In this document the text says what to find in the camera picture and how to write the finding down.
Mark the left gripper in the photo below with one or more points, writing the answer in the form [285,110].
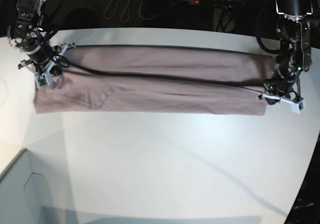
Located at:
[277,90]

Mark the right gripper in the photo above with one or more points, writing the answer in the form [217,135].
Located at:
[44,58]

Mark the mauve pink t-shirt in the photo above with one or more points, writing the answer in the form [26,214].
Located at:
[158,79]

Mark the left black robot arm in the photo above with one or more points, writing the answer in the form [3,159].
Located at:
[294,55]

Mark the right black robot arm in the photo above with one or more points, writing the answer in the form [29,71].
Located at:
[25,35]

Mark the black power strip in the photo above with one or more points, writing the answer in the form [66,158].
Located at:
[219,3]

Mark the white cardboard box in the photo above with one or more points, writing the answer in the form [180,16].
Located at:
[33,192]

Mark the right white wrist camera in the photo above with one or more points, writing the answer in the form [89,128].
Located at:
[43,80]

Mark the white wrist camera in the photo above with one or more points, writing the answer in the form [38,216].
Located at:
[43,80]
[298,106]

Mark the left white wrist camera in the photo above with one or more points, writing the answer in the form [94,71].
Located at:
[298,106]

